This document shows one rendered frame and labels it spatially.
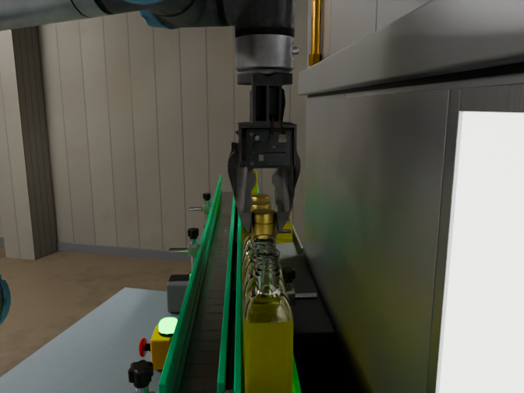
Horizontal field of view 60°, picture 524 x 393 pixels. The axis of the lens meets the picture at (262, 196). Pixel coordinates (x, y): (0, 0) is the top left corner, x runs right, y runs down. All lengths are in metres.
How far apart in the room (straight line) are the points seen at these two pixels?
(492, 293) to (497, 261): 0.02
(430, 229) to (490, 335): 0.10
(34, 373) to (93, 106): 3.22
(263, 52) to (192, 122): 3.18
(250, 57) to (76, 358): 0.82
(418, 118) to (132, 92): 3.62
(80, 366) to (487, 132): 0.98
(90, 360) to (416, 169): 0.90
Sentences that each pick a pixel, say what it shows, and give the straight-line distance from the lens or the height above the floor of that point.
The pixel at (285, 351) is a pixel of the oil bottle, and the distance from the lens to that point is 0.55.
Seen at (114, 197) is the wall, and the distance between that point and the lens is 4.15.
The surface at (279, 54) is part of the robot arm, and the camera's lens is 0.57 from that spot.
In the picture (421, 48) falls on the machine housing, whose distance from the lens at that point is 0.44.
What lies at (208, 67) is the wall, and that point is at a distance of 3.68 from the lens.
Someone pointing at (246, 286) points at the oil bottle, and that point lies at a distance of 0.59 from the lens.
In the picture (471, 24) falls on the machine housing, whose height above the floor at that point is 1.36.
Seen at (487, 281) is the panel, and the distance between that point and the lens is 0.32.
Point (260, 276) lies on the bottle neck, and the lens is 0.53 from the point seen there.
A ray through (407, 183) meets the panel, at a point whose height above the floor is 1.24.
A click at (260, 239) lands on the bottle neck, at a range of 0.58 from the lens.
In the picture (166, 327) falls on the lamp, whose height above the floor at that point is 0.85.
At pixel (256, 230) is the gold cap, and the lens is 0.63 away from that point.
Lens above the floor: 1.31
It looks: 11 degrees down
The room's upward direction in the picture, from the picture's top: straight up
